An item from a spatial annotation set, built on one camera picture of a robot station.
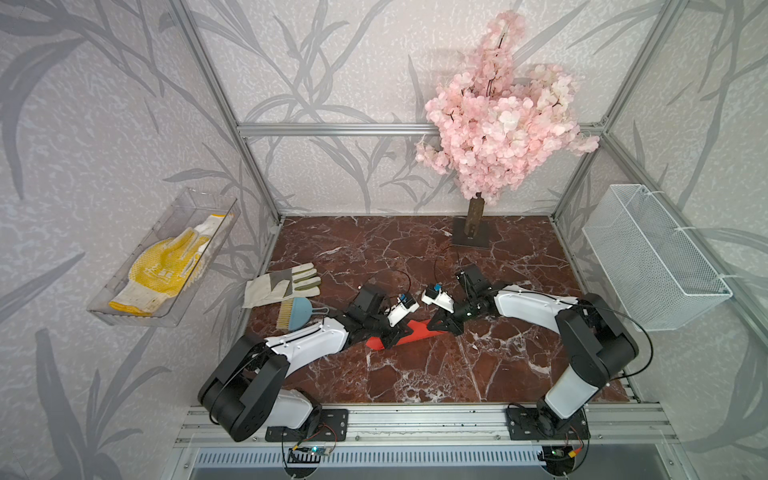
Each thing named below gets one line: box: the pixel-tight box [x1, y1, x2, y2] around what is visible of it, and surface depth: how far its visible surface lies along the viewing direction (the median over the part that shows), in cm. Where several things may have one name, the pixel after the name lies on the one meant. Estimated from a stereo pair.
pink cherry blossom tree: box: [416, 12, 600, 247], surface depth 75 cm
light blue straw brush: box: [276, 297, 330, 332], surface depth 96 cm
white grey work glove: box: [242, 262, 321, 308], surface depth 101 cm
